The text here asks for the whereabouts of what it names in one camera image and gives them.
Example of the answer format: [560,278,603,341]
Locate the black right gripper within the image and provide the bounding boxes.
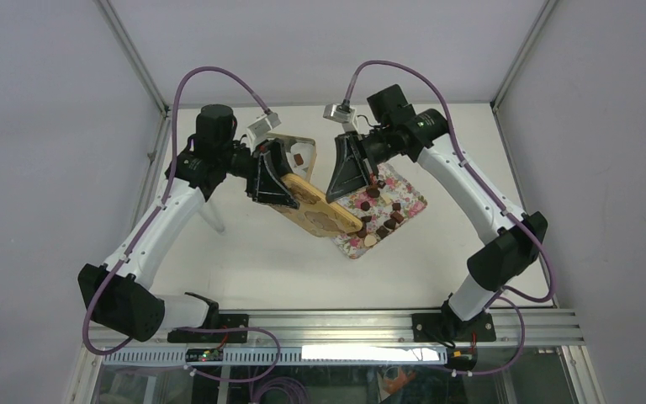
[326,125,397,204]

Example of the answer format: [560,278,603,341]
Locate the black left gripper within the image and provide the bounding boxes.
[219,137,306,208]

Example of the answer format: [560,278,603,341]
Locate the silver tin lid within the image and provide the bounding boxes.
[273,173,363,238]

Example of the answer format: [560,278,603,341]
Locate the silver metal tongs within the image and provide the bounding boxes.
[199,200,225,235]

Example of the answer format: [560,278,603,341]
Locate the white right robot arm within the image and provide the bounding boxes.
[323,84,548,341]

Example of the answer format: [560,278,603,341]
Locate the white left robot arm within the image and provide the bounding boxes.
[77,104,299,342]

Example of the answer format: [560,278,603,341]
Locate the yellow tin box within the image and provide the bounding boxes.
[268,133,317,182]

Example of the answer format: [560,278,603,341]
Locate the white paper cup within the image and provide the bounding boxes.
[291,142,316,169]

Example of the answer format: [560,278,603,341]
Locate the floral rectangular tray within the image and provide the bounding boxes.
[331,163,428,259]

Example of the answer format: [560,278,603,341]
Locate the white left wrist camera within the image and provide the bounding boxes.
[246,112,281,145]

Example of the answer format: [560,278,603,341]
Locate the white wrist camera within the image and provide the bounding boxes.
[323,104,358,132]
[246,112,281,145]

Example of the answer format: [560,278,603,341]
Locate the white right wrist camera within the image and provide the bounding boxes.
[323,104,358,132]

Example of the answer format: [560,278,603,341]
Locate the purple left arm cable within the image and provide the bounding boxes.
[81,66,283,384]

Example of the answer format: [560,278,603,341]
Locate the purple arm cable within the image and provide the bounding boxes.
[344,59,557,375]
[81,66,283,384]

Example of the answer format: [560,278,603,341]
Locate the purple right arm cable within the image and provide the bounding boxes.
[344,59,557,375]

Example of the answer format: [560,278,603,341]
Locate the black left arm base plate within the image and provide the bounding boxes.
[167,313,250,344]

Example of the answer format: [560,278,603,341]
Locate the aluminium frame rail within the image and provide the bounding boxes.
[82,310,583,348]

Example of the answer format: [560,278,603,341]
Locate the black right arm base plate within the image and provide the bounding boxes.
[410,312,497,343]

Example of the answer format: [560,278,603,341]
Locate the white slotted cable duct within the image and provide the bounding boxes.
[103,345,447,367]

